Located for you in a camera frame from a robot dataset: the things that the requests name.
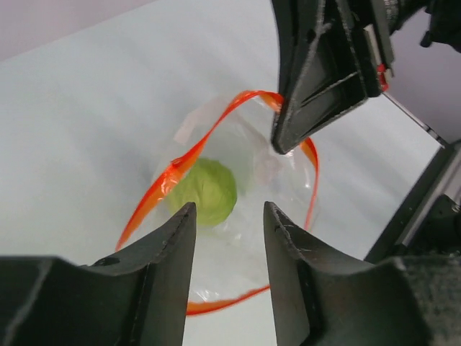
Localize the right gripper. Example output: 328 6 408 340
272 1 428 154

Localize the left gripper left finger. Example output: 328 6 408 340
1 203 197 345

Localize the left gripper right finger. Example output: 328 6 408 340
264 202 460 345

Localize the green cabbage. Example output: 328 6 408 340
166 158 238 227

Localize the clear zip top bag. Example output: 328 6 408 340
117 90 320 316

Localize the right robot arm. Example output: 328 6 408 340
271 1 460 154

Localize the aluminium rail frame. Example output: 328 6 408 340
364 141 460 264

